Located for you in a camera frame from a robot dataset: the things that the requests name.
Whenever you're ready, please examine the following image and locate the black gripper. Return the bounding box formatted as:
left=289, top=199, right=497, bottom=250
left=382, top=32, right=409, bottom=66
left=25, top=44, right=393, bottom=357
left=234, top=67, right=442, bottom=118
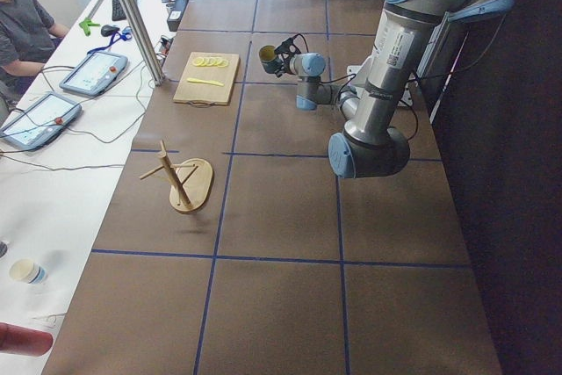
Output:
left=274, top=40, right=302, bottom=77

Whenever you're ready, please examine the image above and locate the grey mug yellow inside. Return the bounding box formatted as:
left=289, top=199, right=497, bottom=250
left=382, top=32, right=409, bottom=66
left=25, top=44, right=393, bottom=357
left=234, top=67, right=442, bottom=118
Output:
left=258, top=45, right=283, bottom=76

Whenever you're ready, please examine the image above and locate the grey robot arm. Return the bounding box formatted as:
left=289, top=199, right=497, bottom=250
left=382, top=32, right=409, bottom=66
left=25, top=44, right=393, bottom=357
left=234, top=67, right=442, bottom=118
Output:
left=270, top=38, right=359, bottom=119
left=328, top=0, right=515, bottom=178

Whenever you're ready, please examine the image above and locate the wooden cup storage rack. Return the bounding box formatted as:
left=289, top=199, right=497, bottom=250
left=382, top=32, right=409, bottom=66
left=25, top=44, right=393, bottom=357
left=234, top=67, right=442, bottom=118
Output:
left=139, top=140, right=214, bottom=214

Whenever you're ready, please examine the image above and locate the paper cup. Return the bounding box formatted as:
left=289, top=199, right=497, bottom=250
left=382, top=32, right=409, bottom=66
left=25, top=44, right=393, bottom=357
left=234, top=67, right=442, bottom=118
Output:
left=9, top=258, right=47, bottom=285

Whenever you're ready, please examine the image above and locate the wooden knife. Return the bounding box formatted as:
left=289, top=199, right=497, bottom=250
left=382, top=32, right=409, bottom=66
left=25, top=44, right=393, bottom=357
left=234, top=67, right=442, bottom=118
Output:
left=185, top=77, right=224, bottom=87

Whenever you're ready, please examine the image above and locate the bamboo cutting board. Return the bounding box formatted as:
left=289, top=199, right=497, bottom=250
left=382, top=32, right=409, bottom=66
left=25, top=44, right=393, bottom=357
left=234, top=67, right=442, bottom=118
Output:
left=173, top=52, right=240, bottom=105

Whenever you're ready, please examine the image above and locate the black power box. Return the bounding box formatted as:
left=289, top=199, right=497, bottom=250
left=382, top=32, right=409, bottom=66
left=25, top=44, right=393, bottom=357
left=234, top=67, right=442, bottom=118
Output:
left=166, top=0, right=189, bottom=32

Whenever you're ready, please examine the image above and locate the black keyboard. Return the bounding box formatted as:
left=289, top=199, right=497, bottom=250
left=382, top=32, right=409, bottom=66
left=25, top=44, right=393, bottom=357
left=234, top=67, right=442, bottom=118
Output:
left=112, top=0, right=126, bottom=22

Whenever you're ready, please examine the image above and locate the black computer mouse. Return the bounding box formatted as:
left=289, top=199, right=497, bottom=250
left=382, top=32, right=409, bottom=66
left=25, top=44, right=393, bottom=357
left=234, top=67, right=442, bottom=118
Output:
left=100, top=25, right=119, bottom=37

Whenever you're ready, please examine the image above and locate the teach pendant far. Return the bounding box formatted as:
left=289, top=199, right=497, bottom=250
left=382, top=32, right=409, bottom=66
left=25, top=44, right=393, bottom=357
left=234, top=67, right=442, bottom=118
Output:
left=59, top=51, right=128, bottom=97

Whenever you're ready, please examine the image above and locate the teach pendant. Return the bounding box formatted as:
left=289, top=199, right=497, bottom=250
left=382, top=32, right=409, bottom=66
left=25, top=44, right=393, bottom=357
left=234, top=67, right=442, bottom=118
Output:
left=1, top=92, right=83, bottom=151
left=59, top=51, right=128, bottom=97

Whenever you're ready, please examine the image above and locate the green clamp tool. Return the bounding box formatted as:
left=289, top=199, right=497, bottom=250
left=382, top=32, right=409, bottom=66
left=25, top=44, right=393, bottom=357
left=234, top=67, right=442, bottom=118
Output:
left=79, top=18, right=100, bottom=37

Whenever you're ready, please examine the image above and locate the teach pendant near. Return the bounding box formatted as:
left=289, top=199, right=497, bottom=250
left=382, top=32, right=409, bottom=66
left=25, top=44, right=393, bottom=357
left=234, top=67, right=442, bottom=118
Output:
left=1, top=92, right=83, bottom=151

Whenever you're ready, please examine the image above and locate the seated person grey shirt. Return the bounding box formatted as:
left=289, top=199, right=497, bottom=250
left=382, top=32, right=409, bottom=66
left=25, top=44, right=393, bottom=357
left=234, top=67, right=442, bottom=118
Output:
left=1, top=0, right=69, bottom=95

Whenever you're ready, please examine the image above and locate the red cylinder object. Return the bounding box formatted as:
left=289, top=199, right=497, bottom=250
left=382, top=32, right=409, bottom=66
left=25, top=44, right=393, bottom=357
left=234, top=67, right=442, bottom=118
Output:
left=1, top=322, right=54, bottom=357

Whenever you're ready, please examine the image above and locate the aluminium frame post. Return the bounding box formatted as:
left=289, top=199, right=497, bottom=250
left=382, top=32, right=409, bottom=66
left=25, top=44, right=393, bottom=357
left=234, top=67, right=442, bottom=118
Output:
left=119, top=0, right=165, bottom=86

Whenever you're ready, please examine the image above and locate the blue lanyard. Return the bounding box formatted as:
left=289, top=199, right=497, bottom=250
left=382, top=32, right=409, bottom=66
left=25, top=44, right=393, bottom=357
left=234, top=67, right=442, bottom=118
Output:
left=87, top=26, right=134, bottom=54

